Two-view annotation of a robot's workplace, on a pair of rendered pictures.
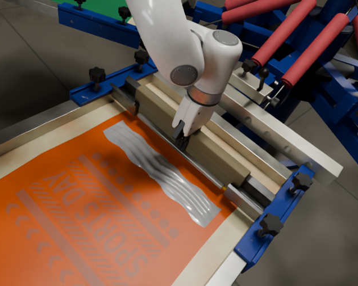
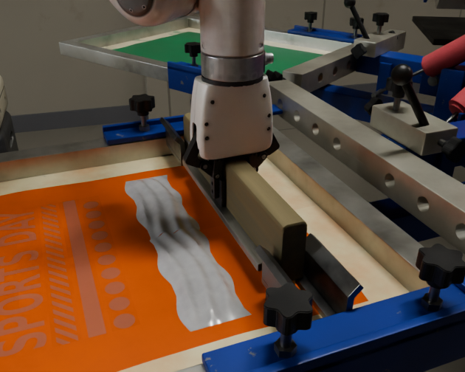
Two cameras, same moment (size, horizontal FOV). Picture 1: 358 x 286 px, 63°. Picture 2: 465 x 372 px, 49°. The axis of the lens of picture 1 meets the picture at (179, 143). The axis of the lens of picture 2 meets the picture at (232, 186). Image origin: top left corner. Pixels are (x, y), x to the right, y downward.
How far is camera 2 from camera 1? 0.47 m
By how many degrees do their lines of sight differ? 38
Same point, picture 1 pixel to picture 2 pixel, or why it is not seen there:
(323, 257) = not seen: outside the picture
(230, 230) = not seen: hidden behind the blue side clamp
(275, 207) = (363, 320)
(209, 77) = (207, 21)
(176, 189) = (181, 263)
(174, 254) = (97, 350)
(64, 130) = (74, 174)
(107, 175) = (85, 226)
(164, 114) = not seen: hidden behind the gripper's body
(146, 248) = (57, 328)
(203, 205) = (212, 297)
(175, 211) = (154, 293)
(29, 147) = (15, 184)
